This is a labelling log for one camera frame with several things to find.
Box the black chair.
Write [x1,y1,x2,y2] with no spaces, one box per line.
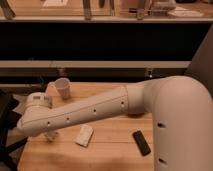
[0,89,27,171]

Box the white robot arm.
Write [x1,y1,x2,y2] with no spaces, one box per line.
[17,76,213,171]

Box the grey horizontal window rail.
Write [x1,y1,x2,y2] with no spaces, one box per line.
[0,60,191,68]

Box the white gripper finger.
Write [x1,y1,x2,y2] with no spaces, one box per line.
[45,131,58,141]

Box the white rectangular block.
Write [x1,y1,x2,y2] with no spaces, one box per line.
[75,125,93,147]

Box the black rectangular remote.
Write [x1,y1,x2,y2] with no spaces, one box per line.
[133,131,151,156]

